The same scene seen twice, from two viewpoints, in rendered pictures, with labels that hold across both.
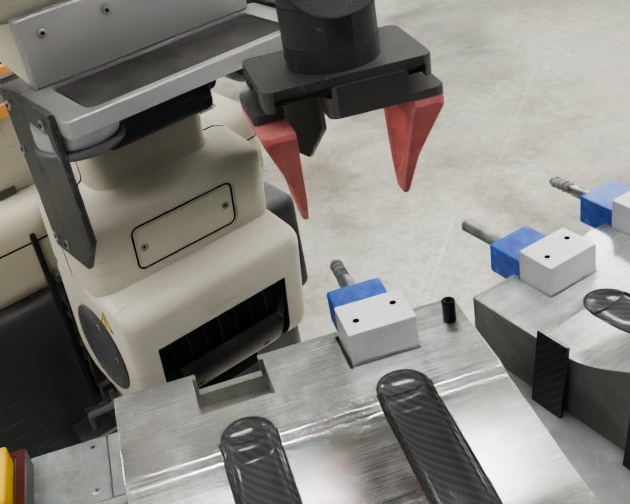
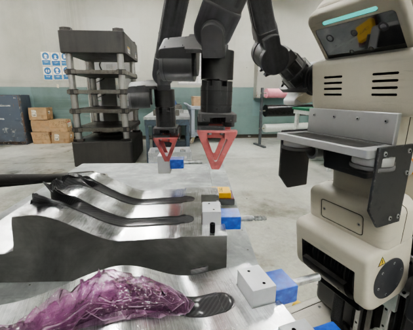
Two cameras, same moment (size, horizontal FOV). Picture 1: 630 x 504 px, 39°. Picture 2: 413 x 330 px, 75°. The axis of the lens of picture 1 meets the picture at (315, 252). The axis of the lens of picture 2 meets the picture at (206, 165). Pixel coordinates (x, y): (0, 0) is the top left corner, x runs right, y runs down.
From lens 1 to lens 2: 79 cm
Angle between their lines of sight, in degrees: 89
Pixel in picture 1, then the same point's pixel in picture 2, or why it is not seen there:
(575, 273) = (244, 291)
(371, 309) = (212, 205)
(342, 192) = not seen: outside the picture
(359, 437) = (172, 211)
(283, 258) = (355, 262)
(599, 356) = (182, 280)
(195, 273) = (326, 230)
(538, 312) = (226, 276)
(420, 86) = (200, 125)
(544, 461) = (134, 236)
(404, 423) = (173, 220)
